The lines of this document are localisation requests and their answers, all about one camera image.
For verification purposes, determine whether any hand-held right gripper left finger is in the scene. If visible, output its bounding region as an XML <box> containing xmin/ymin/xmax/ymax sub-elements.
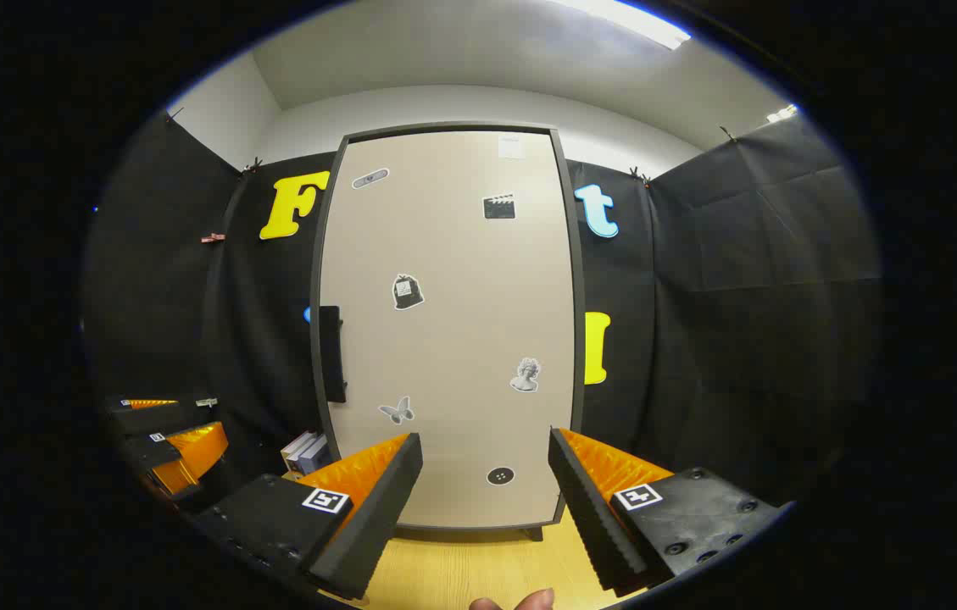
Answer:
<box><xmin>190</xmin><ymin>432</ymin><xmax>426</xmax><ymax>602</ymax></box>

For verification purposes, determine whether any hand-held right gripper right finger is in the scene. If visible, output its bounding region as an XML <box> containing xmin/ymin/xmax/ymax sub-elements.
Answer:
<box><xmin>548</xmin><ymin>427</ymin><xmax>788</xmax><ymax>594</ymax></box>

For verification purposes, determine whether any black cabinet door handle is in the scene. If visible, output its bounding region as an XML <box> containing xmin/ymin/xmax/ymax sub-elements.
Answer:
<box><xmin>319</xmin><ymin>305</ymin><xmax>348</xmax><ymax>404</ymax></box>

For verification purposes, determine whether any dark grey cabinet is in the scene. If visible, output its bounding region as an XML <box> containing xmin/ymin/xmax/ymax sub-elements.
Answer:
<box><xmin>309</xmin><ymin>121</ymin><xmax>589</xmax><ymax>543</ymax></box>

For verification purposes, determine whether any beige cabinet door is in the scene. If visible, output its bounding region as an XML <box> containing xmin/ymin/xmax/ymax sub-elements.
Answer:
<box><xmin>319</xmin><ymin>130</ymin><xmax>576</xmax><ymax>530</ymax></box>

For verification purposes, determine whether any white book red band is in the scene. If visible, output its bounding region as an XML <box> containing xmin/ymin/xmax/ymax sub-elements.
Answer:
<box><xmin>287</xmin><ymin>430</ymin><xmax>322</xmax><ymax>474</ymax></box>

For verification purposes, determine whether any black backdrop cloth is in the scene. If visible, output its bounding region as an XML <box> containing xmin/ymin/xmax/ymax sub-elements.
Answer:
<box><xmin>81</xmin><ymin>108</ymin><xmax>884</xmax><ymax>509</ymax></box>

